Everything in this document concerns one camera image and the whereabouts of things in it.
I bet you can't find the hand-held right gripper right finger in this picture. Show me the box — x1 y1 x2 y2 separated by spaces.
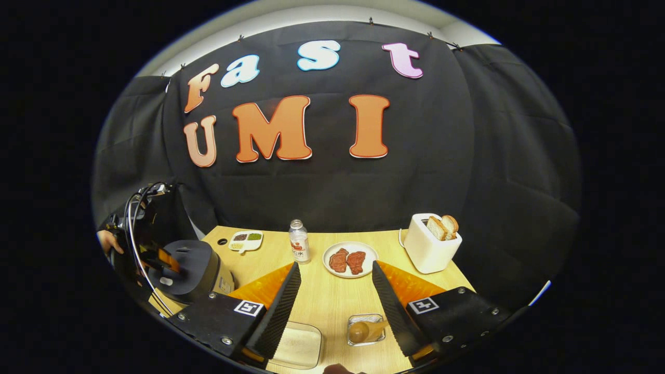
371 260 515 364

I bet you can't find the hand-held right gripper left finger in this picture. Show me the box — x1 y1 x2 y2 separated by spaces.
165 261 302 364

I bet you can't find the clear plastic rice container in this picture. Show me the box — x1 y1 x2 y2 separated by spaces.
268 321 324 370

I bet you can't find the dark grey rice cooker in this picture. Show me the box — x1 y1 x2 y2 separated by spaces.
155 239 235 305

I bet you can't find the metal wire chopstick holder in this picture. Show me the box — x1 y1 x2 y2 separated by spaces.
347 313 387 347

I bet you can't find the white rice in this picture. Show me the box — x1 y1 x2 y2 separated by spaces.
275 327 320 367

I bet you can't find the wooden spoon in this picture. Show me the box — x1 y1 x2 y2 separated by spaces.
349 319 389 344

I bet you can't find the white round plate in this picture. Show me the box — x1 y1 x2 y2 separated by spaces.
323 241 379 279

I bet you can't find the red meat piece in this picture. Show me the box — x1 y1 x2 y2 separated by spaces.
329 248 349 274
346 251 367 275

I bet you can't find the clear drink bottle red label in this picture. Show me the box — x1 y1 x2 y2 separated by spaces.
289 219 311 265

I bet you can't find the white toaster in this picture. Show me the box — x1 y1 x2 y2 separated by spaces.
404 213 463 274

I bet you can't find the white divided seasoning dish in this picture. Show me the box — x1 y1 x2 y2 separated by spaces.
228 230 264 253

